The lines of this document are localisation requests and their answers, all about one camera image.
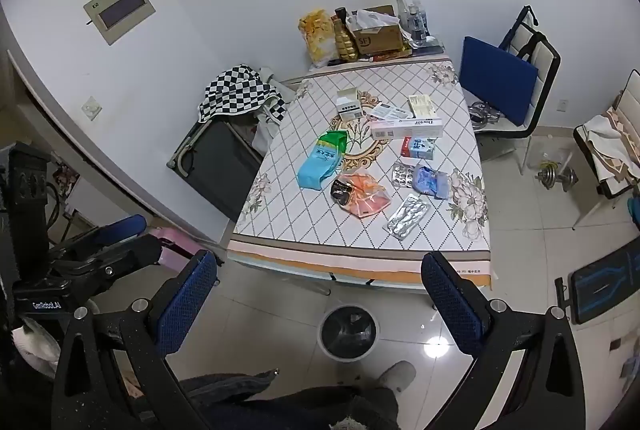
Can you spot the yellow snack bag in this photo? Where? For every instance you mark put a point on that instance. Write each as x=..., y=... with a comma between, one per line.
x=316, y=35

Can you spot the long white pink box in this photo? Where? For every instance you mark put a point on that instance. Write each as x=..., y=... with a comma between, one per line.
x=405, y=128

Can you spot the grey fluffy slipper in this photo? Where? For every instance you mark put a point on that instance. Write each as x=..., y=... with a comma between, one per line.
x=397, y=375

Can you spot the red blue small box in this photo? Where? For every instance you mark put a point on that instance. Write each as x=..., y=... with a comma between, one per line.
x=417, y=148

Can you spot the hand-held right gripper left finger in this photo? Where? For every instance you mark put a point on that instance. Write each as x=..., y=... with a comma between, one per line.
x=187, y=297

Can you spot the orange plastic packet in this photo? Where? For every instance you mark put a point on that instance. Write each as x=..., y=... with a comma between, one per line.
x=365, y=195

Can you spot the blue cushion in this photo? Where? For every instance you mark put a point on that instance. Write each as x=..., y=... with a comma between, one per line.
x=495, y=80

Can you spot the large silver blister pack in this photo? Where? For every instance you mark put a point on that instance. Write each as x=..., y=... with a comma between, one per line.
x=407, y=216

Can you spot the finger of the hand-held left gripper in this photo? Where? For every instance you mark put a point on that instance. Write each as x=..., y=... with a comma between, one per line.
x=135, y=252
x=120, y=226

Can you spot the white black chair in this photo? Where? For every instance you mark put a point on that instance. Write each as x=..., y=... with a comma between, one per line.
x=542, y=60

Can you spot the checkered black white cloth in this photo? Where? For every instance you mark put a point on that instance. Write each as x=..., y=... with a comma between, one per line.
x=235, y=92

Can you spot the blue plastic packet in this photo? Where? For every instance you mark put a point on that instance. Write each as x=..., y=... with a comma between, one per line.
x=432, y=181

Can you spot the metal dumbbell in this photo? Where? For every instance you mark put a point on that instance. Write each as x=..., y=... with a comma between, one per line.
x=557, y=177

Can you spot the small white black box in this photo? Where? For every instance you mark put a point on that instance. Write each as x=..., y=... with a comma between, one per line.
x=350, y=107

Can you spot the black blue board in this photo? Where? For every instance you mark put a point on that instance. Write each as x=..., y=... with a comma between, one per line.
x=607, y=282

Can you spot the wall electrical panel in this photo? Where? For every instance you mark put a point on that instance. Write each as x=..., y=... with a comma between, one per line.
x=120, y=10

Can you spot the dark folding cot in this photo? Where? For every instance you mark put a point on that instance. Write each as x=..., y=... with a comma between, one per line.
x=220, y=165

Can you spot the green blue tissue packet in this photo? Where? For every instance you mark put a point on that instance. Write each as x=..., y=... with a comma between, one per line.
x=322, y=160

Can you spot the white wall switch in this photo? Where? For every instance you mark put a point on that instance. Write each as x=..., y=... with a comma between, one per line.
x=91, y=108

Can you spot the clear water bottle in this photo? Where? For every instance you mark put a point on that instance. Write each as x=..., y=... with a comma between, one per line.
x=416, y=21

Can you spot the cardboard box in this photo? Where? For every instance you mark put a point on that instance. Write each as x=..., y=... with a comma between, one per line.
x=382, y=41

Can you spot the pale yellow box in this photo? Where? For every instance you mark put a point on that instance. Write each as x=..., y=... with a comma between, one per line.
x=421, y=105

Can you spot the gold bottle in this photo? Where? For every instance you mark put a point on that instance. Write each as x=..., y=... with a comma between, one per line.
x=346, y=41

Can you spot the white printed leaflet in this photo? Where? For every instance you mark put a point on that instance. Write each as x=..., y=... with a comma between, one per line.
x=390, y=112

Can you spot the clear glass bottle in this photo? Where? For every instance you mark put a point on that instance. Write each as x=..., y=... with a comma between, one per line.
x=400, y=5

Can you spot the pink suitcase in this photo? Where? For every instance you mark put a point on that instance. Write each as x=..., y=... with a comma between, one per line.
x=175, y=244

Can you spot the white round trash bin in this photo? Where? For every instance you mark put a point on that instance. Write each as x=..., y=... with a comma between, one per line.
x=348, y=332

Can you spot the white wall socket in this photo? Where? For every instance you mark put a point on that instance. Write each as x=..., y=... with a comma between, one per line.
x=562, y=105

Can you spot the table with patterned cloth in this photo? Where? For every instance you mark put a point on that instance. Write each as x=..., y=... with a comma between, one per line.
x=300, y=215

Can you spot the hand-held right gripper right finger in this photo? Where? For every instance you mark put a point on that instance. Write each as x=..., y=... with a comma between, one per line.
x=452, y=302

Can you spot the chair with patterned cloth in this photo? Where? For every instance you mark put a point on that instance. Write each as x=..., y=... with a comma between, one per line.
x=607, y=150

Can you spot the white plastic bag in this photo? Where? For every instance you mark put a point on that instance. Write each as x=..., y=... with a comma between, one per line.
x=370, y=19

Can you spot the small silver blister pack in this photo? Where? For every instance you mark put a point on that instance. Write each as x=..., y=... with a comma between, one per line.
x=404, y=175

